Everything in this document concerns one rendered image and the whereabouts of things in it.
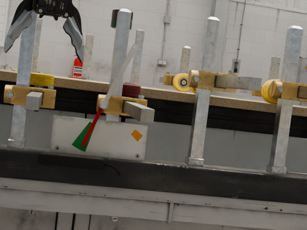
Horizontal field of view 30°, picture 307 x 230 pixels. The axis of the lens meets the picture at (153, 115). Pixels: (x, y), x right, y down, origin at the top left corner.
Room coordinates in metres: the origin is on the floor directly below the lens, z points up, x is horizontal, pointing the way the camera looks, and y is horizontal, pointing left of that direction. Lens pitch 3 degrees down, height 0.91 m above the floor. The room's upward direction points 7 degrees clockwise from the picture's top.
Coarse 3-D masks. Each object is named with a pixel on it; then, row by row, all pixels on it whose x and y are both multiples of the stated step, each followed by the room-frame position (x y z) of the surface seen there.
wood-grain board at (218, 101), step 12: (0, 72) 1.68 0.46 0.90; (12, 72) 1.68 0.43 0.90; (60, 84) 1.71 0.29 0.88; (72, 84) 1.71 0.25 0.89; (84, 84) 1.72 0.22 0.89; (96, 84) 1.73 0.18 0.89; (108, 84) 1.73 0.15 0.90; (144, 96) 1.75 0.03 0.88; (156, 96) 1.76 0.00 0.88; (168, 96) 1.77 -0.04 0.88; (180, 96) 1.77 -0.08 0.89; (192, 96) 1.78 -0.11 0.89; (216, 96) 2.02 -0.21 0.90; (240, 108) 1.81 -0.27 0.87; (252, 108) 1.81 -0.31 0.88; (264, 108) 1.82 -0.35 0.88; (276, 108) 1.83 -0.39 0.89; (300, 108) 1.84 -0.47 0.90
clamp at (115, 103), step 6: (102, 96) 1.57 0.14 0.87; (114, 96) 1.57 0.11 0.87; (108, 102) 1.56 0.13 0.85; (114, 102) 1.57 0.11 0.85; (120, 102) 1.57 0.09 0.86; (138, 102) 1.58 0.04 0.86; (144, 102) 1.58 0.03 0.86; (96, 108) 1.59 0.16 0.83; (108, 108) 1.56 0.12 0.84; (114, 108) 1.57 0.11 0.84; (120, 108) 1.57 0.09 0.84; (114, 114) 1.57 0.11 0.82; (120, 114) 1.57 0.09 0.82; (126, 114) 1.57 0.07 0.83
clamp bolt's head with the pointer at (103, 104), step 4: (104, 104) 1.54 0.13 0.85; (100, 108) 1.55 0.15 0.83; (100, 112) 1.56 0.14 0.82; (96, 116) 1.55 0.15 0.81; (96, 120) 1.55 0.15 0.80; (92, 124) 1.55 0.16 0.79; (92, 128) 1.55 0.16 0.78; (88, 132) 1.55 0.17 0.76; (88, 136) 1.55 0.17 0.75; (84, 140) 1.55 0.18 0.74; (84, 144) 1.55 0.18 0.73
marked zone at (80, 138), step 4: (88, 124) 1.55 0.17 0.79; (88, 128) 1.55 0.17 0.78; (84, 132) 1.55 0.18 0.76; (92, 132) 1.56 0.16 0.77; (80, 136) 1.55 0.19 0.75; (84, 136) 1.55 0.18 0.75; (76, 140) 1.55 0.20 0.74; (80, 140) 1.55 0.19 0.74; (88, 140) 1.56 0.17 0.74; (72, 144) 1.55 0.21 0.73; (76, 144) 1.55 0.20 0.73; (80, 144) 1.55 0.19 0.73; (80, 148) 1.55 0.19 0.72; (84, 148) 1.55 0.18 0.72
